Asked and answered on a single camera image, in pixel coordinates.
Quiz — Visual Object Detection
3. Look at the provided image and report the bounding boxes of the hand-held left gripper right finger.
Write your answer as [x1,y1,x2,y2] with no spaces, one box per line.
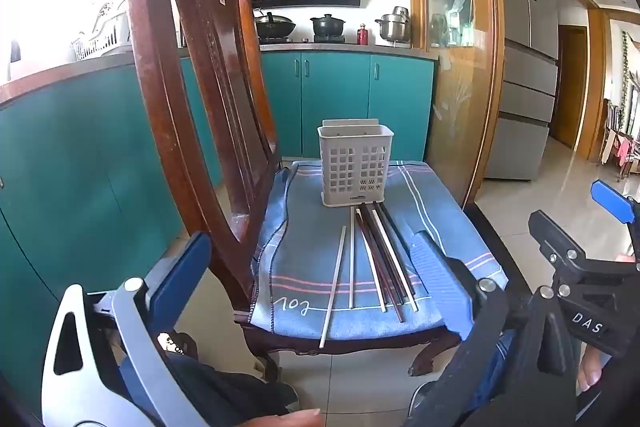
[402,231,581,427]

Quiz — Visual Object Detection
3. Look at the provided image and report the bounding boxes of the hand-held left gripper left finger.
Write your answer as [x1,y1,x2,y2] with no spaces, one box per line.
[41,231,213,427]

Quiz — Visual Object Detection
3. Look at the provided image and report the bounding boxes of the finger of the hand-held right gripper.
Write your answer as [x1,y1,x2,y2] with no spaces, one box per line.
[590,179,640,224]
[528,209,590,280]

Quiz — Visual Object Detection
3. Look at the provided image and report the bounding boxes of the red chopstick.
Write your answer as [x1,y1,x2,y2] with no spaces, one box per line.
[354,216,405,323]

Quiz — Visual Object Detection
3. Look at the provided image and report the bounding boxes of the dark brown chopstick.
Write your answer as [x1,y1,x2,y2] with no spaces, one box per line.
[368,206,408,304]
[361,206,401,308]

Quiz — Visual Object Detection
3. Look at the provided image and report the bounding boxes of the black chopstick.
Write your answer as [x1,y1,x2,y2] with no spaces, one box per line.
[378,203,418,258]

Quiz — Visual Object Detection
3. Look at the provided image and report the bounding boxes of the white plastic utensil holder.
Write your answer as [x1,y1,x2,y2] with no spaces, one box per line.
[317,119,391,208]

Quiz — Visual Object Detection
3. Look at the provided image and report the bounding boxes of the person's right hand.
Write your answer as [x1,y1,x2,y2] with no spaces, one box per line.
[577,345,616,395]

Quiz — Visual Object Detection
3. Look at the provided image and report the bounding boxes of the person's left hand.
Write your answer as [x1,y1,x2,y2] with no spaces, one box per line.
[245,408,322,427]

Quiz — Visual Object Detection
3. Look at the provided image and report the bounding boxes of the clothes drying rack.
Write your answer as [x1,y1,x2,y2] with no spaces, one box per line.
[600,127,640,182]

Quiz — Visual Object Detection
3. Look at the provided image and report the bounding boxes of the person's right leg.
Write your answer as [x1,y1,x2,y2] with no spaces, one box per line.
[410,327,516,418]

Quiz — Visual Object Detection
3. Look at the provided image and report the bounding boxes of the person's leg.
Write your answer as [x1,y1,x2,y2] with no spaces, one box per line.
[410,327,516,418]
[162,334,301,427]

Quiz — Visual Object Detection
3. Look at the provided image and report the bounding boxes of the person's left leg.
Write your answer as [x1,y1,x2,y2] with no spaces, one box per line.
[162,334,301,427]

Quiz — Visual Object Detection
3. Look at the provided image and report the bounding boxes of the blue striped towel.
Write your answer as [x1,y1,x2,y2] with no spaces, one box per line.
[250,159,508,343]

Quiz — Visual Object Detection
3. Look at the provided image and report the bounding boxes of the brown wooden door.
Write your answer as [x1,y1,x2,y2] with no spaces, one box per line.
[550,24,590,150]

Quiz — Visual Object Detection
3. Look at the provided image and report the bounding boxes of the green hanging plant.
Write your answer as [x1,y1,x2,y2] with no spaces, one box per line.
[620,32,640,128]

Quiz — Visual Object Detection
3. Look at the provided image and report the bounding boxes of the silver refrigerator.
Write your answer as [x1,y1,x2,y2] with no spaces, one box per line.
[482,0,561,182]

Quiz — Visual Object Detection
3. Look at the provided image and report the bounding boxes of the teal base cabinet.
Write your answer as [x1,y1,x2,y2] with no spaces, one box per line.
[260,51,436,160]
[0,57,223,408]

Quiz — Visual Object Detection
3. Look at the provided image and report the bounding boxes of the wooden glass-door cabinet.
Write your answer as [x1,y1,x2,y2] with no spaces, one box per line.
[407,0,506,208]

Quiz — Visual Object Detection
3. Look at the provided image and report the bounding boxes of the carved wooden chair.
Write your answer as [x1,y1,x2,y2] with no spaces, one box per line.
[119,0,466,378]

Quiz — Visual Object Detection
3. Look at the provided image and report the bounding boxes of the white dish rack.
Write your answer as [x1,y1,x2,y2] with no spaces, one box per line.
[70,0,132,60]

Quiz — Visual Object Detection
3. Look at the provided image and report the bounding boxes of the grey kitchen countertop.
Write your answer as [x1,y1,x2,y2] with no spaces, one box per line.
[0,43,440,106]

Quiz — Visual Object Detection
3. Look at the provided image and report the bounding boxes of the stainless steel pot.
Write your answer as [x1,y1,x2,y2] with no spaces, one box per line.
[375,7,412,42]

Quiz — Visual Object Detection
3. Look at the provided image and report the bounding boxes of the gas stove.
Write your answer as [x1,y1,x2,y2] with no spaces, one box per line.
[257,36,347,45]

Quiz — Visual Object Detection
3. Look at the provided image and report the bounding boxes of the black wok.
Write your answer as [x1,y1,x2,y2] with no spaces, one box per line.
[253,9,297,38]

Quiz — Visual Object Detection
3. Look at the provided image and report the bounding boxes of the black lidded pot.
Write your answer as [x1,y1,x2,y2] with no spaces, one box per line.
[310,13,347,38]

